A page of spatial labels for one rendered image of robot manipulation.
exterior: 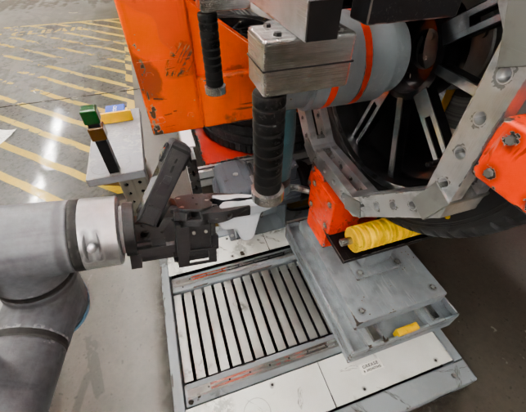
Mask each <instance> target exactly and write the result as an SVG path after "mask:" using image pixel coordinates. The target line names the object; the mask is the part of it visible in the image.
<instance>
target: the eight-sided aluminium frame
mask: <svg viewBox="0 0 526 412"><path fill-rule="evenodd" d="M497 4H498V8H499V12H500V17H501V23H502V28H503V33H502V38H501V41H500V43H499V45H498V47H497V49H496V51H495V53H494V55H493V57H492V59H491V61H490V63H489V65H488V67H487V69H486V71H485V73H484V75H483V77H482V78H481V80H480V82H479V85H478V86H477V88H476V90H475V92H474V95H473V96H472V98H471V100H470V103H469V104H468V106H467V108H466V110H465V113H464V114H463V115H462V117H461V120H460V122H459V123H458V125H457V127H456V130H455V132H454V133H453V135H452V138H451V140H450V141H449V143H448V145H447V148H446V150H445V151H444V153H443V155H442V157H441V159H440V160H439V162H438V165H437V167H436V169H435V170H434V173H433V175H432V177H431V178H430V180H429V183H428V185H427V186H414V187H408V188H401V189H394V190H381V191H378V190H377V189H376V188H375V187H374V186H373V185H372V184H371V182H370V181H369V180H368V179H367V178H366V177H365V176H364V175H363V173H362V172H361V171H360V170H359V169H358V168H357V166H356V165H355V164H354V163H353V162H352V161H351V160H350V159H349V157H348V156H347V155H346V154H345V153H344V152H343V151H342V150H341V149H340V148H339V147H338V146H337V145H336V143H335V140H334V137H333V134H332V130H331V126H330V120H329V115H328V112H327V108H323V109H318V110H313V113H314V117H315V120H316V125H317V131H318V135H317V133H316V128H315V125H314V121H313V117H312V111H311V110H307V111H301V110H299V109H298V113H299V120H300V123H301V128H302V131H303V138H304V142H305V143H304V147H305V149H306V151H307V154H308V157H309V158H310V161H311V163H313V162H314V163H315V164H316V166H317V169H318V170H319V172H320V173H321V174H322V176H323V177H324V178H325V179H326V181H327V182H328V184H329V185H330V187H331V188H332V189H333V191H334V192H335V193H336V194H337V196H338V197H339V199H340V200H341V201H342V203H343V204H344V208H345V209H347V210H348V211H349V212H350V213H351V215H352V216H353V217H358V218H361V217H414V218H421V219H422V220H425V219H428V218H442V217H447V216H451V215H453V214H457V213H462V212H464V211H468V210H471V209H474V208H476V207H477V206H478V204H479V203H480V201H481V200H482V198H483V197H484V196H486V195H489V191H488V190H489V189H490V187H489V186H488V185H486V184H485V183H484V182H482V181H481V180H479V179H478V178H477V177H476V176H475V175H474V174H473V173H472V168H473V167H474V165H475V164H476V162H477V161H478V159H479V157H480V155H481V154H482V153H483V151H484V149H485V148H486V146H487V144H488V143H489V141H490V140H491V138H492V136H493V134H494V133H495V131H496V130H497V128H498V127H499V125H500V123H501V121H502V120H503V119H504V118H507V117H510V116H515V115H519V114H526V0H497ZM511 71H512V74H511Z"/></svg>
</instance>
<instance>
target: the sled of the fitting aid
mask: <svg viewBox="0 0 526 412"><path fill-rule="evenodd" d="M303 220H307V218H306V219H303ZM303 220H299V221H296V222H290V223H286V228H285V237H286V239H287V241H288V243H289V245H290V247H291V249H292V251H293V253H294V255H295V257H296V259H297V261H298V263H299V265H300V267H301V269H302V271H303V273H304V275H305V278H306V280H307V282H308V284H309V286H310V288H311V290H312V292H313V294H314V296H315V298H316V300H317V302H318V304H319V306H320V308H321V310H322V312H323V314H324V316H325V318H326V321H327V323H328V325H329V326H330V329H331V331H332V333H333V334H334V336H335V339H336V341H337V343H338V344H339V347H340V349H341V351H342V352H343V354H344V358H345V360H346V361H347V363H350V362H353V361H356V360H359V359H361V358H363V357H366V356H369V355H372V354H374V353H377V352H380V351H383V350H385V349H387V348H390V347H393V346H396V345H398V344H400V343H404V342H406V341H409V340H411V339H413V338H417V337H420V336H422V335H424V334H428V333H430V332H433V331H435V330H437V329H441V328H443V327H446V326H448V325H450V324H451V323H452V322H453V321H454V320H455V319H456V318H457V317H458V316H459V315H460V314H459V313H458V312H457V310H456V309H455V308H454V307H453V305H452V304H451V303H450V302H449V301H448V300H447V299H446V297H445V296H444V298H443V299H442V300H441V301H438V302H434V303H432V304H429V305H427V306H424V307H420V308H418V309H415V310H413V311H409V312H406V313H404V314H401V315H399V316H395V317H392V318H390V319H387V320H383V321H381V322H378V323H375V324H373V325H369V326H367V327H364V328H361V329H358V330H354V329H353V327H352V325H351V323H350V322H349V320H348V317H347V316H346V314H345V313H344V310H343V308H342V307H341V305H340V304H339V301H338V299H337V297H336V296H335V294H334V292H333V290H332V288H331V286H330V285H329V283H328V281H327V279H326V277H325V276H324V274H323V272H322V270H321V268H320V267H319V265H318V263H317V260H316V258H315V257H314V256H313V254H312V251H311V249H310V248H309V247H308V244H307V242H306V240H305V238H304V237H303V235H302V233H301V231H300V229H299V224H300V221H303Z"/></svg>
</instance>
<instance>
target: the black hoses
mask: <svg viewBox="0 0 526 412"><path fill-rule="evenodd" d="M461 2H462V0H353V3H352V8H351V13H350V17H351V18H352V19H355V20H357V21H359V22H361V23H363V24H364V25H382V24H391V23H399V22H408V21H416V20H432V19H440V18H448V17H454V16H456V14H457V12H458V10H459V7H460V5H461Z"/></svg>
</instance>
